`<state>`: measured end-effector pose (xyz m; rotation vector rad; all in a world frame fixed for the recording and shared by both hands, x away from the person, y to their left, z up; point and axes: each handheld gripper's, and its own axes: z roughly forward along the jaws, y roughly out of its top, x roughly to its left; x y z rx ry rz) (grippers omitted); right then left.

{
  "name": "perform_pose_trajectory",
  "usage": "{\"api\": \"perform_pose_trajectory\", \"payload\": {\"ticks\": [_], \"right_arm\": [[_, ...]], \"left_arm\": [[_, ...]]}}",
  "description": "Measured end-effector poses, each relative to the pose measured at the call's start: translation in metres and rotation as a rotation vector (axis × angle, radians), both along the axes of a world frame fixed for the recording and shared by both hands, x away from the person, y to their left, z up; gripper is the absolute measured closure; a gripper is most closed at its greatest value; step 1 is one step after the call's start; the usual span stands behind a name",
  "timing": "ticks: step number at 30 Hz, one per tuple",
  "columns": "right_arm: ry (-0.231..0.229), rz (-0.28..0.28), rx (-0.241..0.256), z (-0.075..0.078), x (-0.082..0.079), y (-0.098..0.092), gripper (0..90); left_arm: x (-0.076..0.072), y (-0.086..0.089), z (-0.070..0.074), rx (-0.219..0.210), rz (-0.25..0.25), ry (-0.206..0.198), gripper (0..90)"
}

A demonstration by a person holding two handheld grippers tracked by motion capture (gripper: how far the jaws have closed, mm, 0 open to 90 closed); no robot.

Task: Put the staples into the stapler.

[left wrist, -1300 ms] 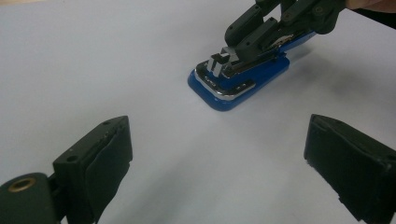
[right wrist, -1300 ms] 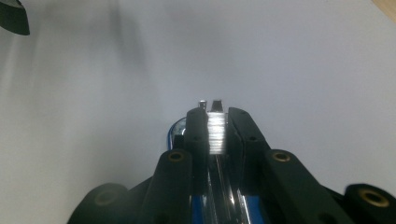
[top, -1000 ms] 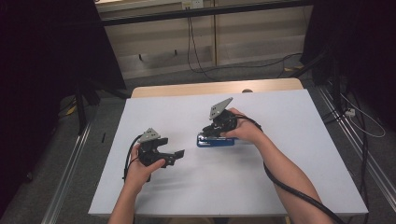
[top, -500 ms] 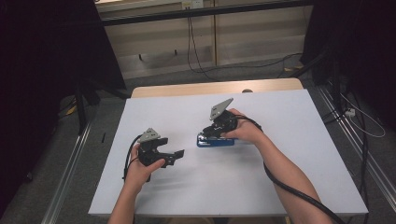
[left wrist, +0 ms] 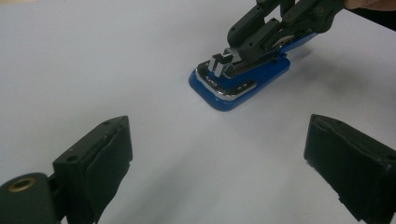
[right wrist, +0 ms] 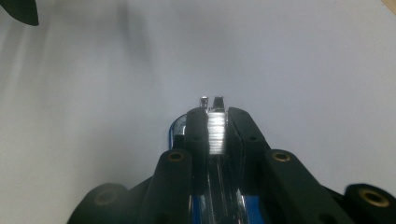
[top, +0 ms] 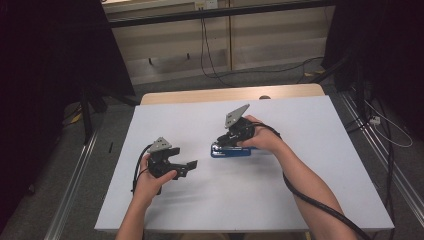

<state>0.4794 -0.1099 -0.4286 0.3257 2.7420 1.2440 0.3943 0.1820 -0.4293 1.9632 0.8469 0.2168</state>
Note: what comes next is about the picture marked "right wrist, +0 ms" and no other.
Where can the small white eraser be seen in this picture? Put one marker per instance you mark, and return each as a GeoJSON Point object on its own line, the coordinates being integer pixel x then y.
{"type": "Point", "coordinates": [216, 133]}

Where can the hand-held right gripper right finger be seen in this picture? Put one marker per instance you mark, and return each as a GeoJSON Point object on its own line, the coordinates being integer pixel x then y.
{"type": "Point", "coordinates": [280, 186]}

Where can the white table board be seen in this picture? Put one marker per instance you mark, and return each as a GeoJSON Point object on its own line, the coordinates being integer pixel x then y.
{"type": "Point", "coordinates": [77, 109]}

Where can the wooden table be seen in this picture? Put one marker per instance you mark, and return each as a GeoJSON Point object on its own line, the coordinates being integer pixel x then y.
{"type": "Point", "coordinates": [391, 4]}

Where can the blue stapler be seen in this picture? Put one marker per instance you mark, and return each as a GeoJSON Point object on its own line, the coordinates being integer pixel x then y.
{"type": "Point", "coordinates": [250, 211]}

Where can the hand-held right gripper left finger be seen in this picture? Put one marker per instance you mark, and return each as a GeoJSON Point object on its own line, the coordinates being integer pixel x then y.
{"type": "Point", "coordinates": [174, 180]}

